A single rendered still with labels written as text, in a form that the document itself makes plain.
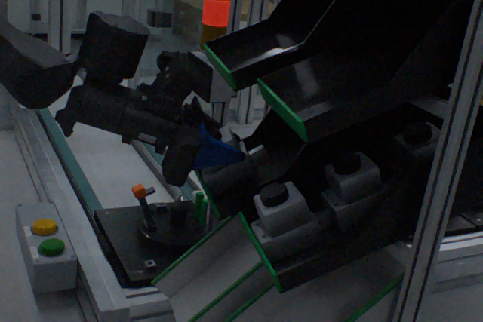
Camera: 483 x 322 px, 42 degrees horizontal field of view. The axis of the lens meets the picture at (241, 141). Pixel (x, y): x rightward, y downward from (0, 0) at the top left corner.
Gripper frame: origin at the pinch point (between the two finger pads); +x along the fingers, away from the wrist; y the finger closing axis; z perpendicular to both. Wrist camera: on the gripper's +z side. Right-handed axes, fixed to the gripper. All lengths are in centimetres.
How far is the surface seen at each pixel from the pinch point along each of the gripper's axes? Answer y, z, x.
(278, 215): -16.8, 1.1, 4.3
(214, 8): 47.0, 6.4, 2.9
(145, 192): 23.3, -22.3, -1.0
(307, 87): -9.5, 12.7, 4.0
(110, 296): 9.0, -33.5, -2.8
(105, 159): 69, -41, -4
